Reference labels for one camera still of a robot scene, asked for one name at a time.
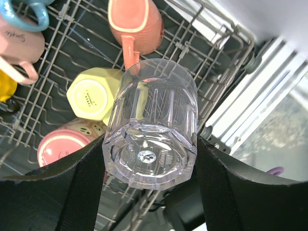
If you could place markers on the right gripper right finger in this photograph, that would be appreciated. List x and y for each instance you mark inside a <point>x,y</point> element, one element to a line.
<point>238,197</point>

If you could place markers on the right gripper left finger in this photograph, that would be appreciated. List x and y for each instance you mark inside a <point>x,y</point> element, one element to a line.
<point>62,196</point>

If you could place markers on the clear glass tumbler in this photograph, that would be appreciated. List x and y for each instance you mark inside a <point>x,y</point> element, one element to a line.
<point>150,141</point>

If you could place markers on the cream yellow faceted mug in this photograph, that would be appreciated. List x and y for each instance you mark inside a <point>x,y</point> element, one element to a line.
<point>91,95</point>

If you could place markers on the yellow mug black handle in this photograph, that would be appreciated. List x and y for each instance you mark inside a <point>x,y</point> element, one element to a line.
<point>8,88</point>

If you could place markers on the pink faceted mug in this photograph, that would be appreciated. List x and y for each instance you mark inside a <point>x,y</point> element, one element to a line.
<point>19,53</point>

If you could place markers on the brown floral mug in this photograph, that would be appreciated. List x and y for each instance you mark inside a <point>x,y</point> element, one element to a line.
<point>137,25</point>

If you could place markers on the blue butterfly mug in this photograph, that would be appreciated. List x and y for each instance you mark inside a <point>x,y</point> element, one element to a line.
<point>36,18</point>

